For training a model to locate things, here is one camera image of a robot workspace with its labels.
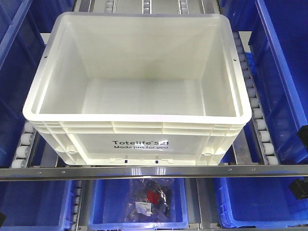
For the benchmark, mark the roller track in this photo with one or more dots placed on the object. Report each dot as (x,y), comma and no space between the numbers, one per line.
(259,135)
(26,147)
(77,202)

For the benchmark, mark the blue bin lower middle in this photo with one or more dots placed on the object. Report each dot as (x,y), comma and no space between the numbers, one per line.
(108,204)

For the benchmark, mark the blue storage bin left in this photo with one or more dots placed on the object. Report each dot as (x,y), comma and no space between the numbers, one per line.
(22,22)

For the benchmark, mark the lower left roller track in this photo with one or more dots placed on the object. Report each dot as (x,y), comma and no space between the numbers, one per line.
(77,202)

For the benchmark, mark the blue storage bin right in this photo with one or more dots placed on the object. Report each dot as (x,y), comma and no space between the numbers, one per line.
(279,46)

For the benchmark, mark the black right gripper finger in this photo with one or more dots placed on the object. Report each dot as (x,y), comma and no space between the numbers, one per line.
(299,188)
(303,134)

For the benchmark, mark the right roller track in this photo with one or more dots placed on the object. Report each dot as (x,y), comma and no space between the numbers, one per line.
(259,135)

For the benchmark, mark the white plastic Totelife crate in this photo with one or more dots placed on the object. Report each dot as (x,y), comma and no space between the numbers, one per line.
(139,89)

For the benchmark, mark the blue storage bin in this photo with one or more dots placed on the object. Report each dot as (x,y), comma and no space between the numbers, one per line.
(22,22)
(279,46)

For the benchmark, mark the blue bin lower left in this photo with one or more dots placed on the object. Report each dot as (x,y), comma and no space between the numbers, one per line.
(37,205)

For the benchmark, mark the steel shelf front rail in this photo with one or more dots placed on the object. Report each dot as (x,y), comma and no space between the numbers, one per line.
(126,172)

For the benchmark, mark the blue bin lower right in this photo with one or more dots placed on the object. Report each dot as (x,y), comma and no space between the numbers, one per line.
(265,202)

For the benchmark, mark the plastic bag of parts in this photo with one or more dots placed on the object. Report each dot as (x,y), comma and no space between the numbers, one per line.
(149,200)

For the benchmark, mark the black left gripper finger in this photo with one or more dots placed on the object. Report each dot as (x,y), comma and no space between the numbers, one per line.
(2,218)

